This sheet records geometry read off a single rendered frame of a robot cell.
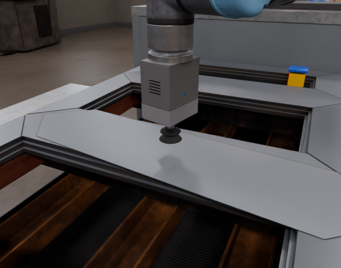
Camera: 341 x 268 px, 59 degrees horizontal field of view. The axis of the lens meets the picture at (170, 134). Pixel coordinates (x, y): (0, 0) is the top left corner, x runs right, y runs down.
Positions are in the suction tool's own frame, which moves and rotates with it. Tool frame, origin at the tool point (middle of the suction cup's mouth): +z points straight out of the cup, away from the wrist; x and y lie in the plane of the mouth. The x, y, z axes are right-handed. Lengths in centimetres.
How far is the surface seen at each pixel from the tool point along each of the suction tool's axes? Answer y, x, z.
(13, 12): -237, -543, 17
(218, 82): -47.0, -16.6, 3.0
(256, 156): -9.0, 13.8, 2.9
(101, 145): 6.5, -12.7, 3.0
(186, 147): -3.5, 1.4, 3.0
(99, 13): -573, -721, 47
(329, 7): -96, 2, -19
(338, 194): -5.5, 28.6, 2.9
